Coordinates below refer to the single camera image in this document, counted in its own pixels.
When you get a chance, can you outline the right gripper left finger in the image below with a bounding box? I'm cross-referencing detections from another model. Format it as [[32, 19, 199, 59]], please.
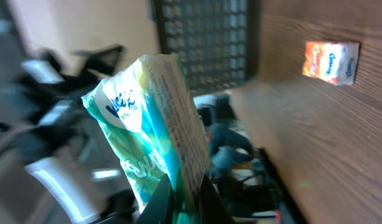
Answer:
[[136, 174, 174, 224]]

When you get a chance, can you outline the grey plastic mesh basket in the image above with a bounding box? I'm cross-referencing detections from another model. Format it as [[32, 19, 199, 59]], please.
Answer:
[[150, 0, 261, 96]]

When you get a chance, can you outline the orange packet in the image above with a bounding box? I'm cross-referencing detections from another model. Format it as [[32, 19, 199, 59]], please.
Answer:
[[302, 41, 360, 85]]

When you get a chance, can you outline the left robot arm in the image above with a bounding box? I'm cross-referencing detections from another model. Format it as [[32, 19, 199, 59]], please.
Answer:
[[0, 44, 134, 223]]

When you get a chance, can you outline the small green white packet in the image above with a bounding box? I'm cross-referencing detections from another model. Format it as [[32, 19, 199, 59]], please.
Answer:
[[82, 54, 210, 223]]

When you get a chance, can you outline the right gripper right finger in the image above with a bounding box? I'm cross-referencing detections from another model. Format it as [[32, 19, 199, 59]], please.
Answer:
[[197, 175, 235, 224]]

